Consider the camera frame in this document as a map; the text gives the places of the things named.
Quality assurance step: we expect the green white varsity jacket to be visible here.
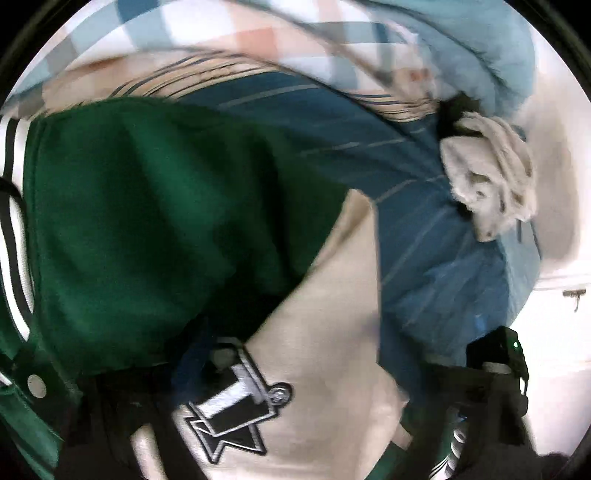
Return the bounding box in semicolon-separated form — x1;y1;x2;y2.
1;97;405;479

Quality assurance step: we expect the blue striped bed sheet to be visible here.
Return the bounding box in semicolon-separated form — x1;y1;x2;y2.
183;72;541;397

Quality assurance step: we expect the white crumpled garment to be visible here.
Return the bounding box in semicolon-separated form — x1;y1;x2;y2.
440;112;538;242

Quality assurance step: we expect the light blue duvet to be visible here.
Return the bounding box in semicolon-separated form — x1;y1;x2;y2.
367;1;536;118

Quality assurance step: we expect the plaid checked blanket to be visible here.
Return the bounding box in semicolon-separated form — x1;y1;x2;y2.
8;1;437;122

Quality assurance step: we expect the wall hook fixture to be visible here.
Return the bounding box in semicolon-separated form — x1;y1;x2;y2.
562;288;587;312

